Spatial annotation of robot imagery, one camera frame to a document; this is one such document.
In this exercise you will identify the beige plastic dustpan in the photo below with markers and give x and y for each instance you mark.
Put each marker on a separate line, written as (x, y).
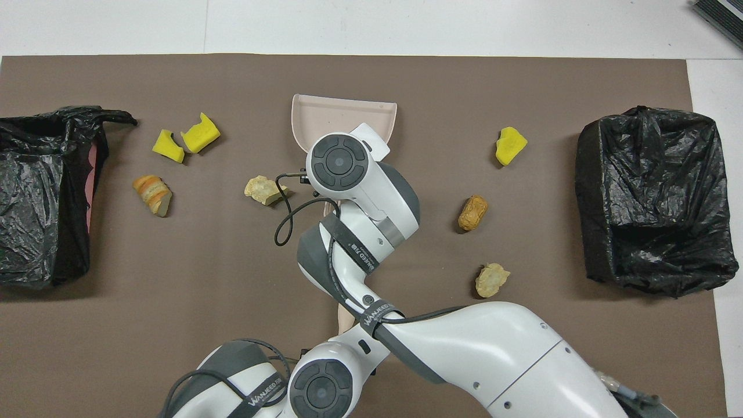
(325, 119)

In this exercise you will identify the pale bread chunk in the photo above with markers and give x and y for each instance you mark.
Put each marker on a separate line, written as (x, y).
(264, 190)
(491, 280)

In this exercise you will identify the beige hand brush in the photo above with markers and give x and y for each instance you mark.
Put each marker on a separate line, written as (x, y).
(346, 318)

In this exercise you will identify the large yellow sponge piece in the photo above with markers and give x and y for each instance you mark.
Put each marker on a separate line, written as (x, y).
(201, 134)

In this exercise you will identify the striped croissant piece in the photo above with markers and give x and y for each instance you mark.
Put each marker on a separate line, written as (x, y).
(152, 194)

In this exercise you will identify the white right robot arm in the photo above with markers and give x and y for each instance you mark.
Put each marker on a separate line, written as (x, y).
(511, 360)

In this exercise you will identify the black bag lined pink bin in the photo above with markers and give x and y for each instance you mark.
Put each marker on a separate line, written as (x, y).
(35, 197)

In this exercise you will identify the brown bread roll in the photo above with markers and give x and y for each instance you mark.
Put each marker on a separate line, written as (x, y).
(473, 213)

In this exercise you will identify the brown table mat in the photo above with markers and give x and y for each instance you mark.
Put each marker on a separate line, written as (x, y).
(174, 290)

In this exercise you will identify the dark ribbed panel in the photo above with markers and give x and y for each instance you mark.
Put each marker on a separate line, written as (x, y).
(722, 17)

